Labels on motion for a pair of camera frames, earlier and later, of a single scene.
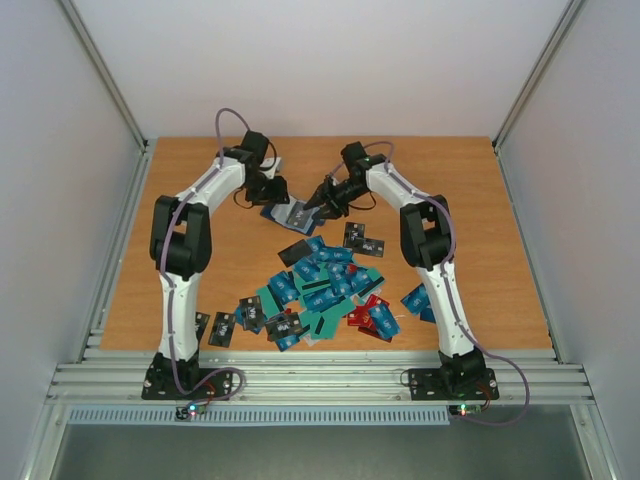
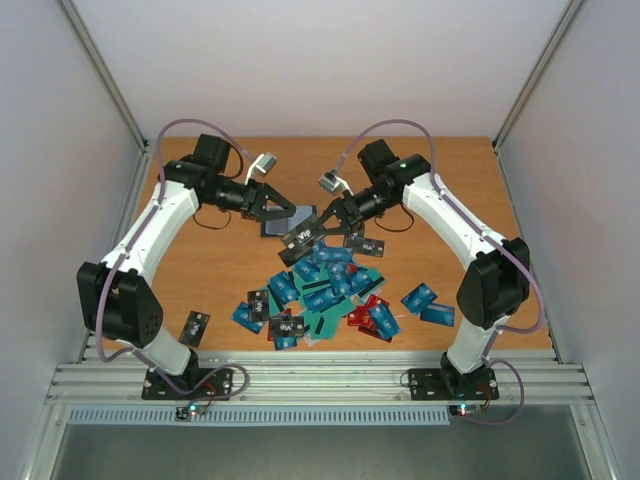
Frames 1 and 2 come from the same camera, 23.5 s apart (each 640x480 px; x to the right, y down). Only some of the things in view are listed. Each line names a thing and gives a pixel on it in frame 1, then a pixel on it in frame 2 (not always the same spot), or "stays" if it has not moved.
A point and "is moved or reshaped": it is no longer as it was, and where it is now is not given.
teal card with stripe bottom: (323, 325) stays
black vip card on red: (287, 325) stays
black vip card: (222, 329) -> (303, 237)
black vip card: (201, 320) stays
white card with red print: (310, 341) stays
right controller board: (465, 409) stays
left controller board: (185, 412) stays
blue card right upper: (417, 299) stays
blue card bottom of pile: (287, 342) stays
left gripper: (278, 195) -> (256, 195)
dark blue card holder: (293, 215) is moved or reshaped
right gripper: (328, 191) -> (349, 214)
